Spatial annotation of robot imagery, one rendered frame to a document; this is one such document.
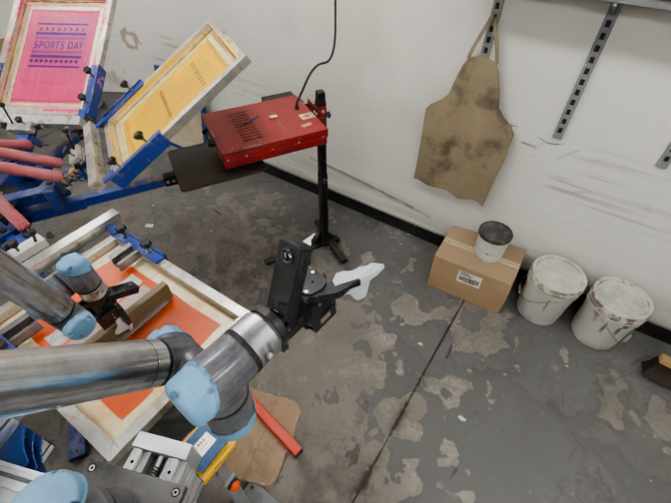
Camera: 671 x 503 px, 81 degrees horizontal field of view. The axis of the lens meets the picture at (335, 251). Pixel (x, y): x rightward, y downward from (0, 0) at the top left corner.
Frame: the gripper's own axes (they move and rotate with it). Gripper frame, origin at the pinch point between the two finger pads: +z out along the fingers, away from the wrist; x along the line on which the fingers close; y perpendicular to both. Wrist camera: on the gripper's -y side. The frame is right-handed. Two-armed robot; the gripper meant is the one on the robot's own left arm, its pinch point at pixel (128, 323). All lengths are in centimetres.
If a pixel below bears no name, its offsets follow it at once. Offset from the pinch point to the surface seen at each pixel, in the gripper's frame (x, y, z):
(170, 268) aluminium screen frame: -9.2, -25.5, 2.0
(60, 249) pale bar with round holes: -49.1, -6.4, -3.7
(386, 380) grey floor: 69, -76, 103
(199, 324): 17.3, -14.8, 5.4
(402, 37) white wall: 0, -200, -33
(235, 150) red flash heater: -34, -91, -7
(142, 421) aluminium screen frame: 31.2, 18.6, 0.7
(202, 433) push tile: 47.3, 11.1, 3.0
